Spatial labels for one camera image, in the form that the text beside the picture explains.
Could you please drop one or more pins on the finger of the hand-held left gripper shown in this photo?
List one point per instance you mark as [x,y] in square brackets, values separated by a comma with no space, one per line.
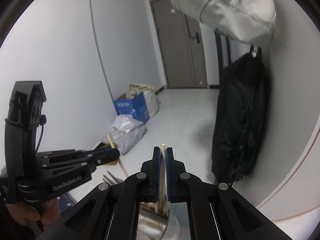
[100,150]
[107,157]

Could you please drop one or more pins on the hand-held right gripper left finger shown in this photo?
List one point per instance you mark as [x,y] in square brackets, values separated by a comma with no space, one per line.
[158,170]

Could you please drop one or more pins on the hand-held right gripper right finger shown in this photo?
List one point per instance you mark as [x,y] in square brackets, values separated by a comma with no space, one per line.
[168,170]

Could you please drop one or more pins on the slender wooden chopstick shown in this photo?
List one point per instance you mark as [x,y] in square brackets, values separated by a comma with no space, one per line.
[122,166]

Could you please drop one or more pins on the white cylindrical utensil holder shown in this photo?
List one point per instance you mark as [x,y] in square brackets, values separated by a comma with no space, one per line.
[172,227]

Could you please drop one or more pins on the person's left hand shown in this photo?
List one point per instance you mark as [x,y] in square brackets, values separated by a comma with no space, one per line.
[27,215]

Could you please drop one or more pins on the grey plastic bag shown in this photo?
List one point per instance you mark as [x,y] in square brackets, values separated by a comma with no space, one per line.
[130,140]

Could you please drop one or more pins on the white plastic bag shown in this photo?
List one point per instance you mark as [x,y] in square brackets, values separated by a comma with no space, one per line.
[125,123]

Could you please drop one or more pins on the blue cardboard box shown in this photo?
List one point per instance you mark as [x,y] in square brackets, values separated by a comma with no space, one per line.
[132,107]

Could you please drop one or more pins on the white woven sack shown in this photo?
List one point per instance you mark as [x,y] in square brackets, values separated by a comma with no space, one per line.
[152,103]

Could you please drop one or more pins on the beige cloth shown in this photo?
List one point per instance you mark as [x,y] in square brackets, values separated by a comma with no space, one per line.
[140,88]

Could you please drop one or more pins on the black backpack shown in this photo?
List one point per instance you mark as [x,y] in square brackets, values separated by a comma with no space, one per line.
[237,117]

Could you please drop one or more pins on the grey door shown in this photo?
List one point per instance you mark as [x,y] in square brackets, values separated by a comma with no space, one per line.
[175,50]

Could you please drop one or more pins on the beige jacket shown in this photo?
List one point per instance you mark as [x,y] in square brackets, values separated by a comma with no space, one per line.
[225,5]

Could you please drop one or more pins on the white wall hook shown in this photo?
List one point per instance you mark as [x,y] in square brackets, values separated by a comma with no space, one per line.
[254,52]

